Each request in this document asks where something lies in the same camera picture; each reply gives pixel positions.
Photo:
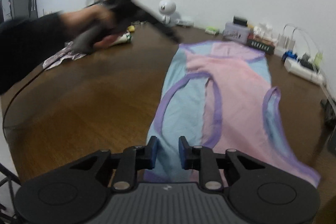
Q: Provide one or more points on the person left hand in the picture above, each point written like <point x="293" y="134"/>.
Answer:
<point x="76" y="22"/>

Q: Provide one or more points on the white power strip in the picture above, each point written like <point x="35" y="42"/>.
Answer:
<point x="295" y="68"/>

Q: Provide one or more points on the small black box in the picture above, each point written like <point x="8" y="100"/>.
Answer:
<point x="240" y="21"/>

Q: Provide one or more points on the white round robot figurine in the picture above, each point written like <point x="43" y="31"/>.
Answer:
<point x="166" y="9"/>

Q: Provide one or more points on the black phone stand clamp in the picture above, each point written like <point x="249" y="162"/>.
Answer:
<point x="328" y="115"/>

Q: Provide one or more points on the cream green-flower garment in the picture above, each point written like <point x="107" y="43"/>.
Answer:
<point x="125" y="38"/>

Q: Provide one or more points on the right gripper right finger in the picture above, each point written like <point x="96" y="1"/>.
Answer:
<point x="205" y="161"/>

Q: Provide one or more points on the green tissue pack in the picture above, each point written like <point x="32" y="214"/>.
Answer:
<point x="212" y="31"/>

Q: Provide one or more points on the white charger plug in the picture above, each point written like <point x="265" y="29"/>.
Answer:
<point x="283" y="45"/>

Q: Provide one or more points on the dark tissue box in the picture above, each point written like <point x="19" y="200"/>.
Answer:
<point x="261" y="38"/>

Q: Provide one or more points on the lavender tin box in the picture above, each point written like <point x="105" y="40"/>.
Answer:
<point x="236" y="33"/>

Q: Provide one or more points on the pink floral ruffled garment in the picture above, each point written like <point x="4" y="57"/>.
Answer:
<point x="66" y="54"/>

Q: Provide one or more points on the pink blue purple-trimmed garment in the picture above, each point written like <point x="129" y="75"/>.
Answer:
<point x="219" y="95"/>

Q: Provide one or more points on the blue toy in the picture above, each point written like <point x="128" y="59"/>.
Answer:
<point x="289" y="55"/>

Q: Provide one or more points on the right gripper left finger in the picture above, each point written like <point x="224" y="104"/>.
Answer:
<point x="130" y="161"/>

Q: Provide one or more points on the white small device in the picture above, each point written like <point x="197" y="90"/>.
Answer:
<point x="185" y="22"/>

